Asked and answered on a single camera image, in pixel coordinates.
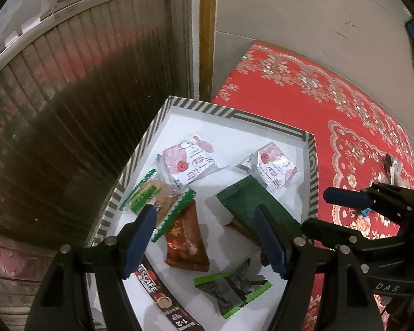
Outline green picture snack packet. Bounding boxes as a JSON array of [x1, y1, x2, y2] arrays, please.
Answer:
[[193, 257, 274, 320]]

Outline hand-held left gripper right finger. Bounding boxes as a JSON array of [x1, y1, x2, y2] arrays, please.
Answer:
[[253, 204, 390, 331]]

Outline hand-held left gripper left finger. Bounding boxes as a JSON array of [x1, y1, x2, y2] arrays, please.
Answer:
[[24, 204, 158, 331]]

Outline red floral tablecloth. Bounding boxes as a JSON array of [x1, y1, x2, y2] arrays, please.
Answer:
[[210, 41, 414, 331]]

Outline clear brown pastry packet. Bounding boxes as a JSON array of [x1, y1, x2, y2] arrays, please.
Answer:
[[383, 153, 401, 186]]

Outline red-brown snack packet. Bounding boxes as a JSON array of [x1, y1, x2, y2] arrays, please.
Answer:
[[164, 200, 211, 272]]

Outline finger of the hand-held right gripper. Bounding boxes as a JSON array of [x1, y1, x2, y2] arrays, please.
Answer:
[[302, 218, 370, 249], [323, 187, 377, 209]]

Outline pink and white snack packet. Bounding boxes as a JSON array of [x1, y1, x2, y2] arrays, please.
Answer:
[[155, 134, 229, 189], [236, 141, 299, 199]]

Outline striped cardboard box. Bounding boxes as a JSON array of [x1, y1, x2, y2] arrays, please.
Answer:
[[84, 96, 320, 331]]

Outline coffee stick packet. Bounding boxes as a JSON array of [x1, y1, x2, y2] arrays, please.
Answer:
[[134, 258, 202, 331]]

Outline yellow door frame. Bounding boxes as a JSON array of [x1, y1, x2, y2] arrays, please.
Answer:
[[198, 0, 220, 103]]

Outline shiny brown snack packet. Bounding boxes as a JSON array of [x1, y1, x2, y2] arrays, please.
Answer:
[[228, 219, 275, 267]]

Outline metal shutter door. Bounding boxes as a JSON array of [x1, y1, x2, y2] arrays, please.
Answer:
[[0, 0, 201, 249]]

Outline green and white biscuit packet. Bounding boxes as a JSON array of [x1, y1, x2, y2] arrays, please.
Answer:
[[120, 168, 198, 244]]

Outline dark green snack packet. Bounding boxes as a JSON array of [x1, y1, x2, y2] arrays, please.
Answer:
[[205, 175, 299, 239]]

